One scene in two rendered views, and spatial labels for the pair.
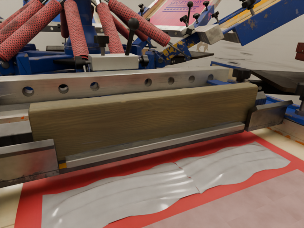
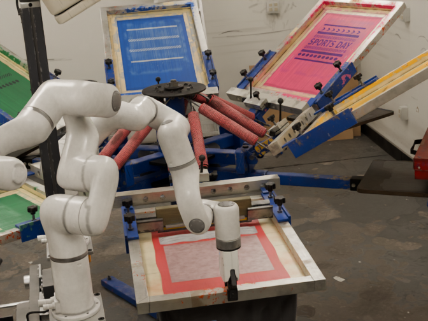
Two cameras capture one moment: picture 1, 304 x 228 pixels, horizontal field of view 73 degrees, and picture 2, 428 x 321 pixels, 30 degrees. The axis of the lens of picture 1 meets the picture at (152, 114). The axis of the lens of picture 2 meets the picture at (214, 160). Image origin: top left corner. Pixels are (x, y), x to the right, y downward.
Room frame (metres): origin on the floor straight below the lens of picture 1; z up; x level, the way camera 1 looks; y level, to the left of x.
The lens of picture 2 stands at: (-2.33, -0.92, 2.11)
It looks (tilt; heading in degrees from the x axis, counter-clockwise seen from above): 18 degrees down; 18
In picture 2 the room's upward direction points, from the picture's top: 4 degrees counter-clockwise
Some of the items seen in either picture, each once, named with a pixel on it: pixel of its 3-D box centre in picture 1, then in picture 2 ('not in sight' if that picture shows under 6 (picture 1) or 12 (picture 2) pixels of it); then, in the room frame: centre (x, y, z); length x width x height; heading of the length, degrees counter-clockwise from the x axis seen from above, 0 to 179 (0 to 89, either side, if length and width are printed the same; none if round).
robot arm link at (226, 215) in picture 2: not in sight; (214, 218); (-0.22, -0.23, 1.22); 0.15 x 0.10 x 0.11; 98
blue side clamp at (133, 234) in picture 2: not in sight; (130, 228); (0.21, 0.25, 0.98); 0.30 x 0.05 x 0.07; 25
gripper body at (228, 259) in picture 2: not in sight; (229, 259); (-0.23, -0.27, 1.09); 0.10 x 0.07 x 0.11; 25
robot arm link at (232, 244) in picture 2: not in sight; (227, 239); (-0.22, -0.27, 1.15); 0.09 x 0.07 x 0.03; 25
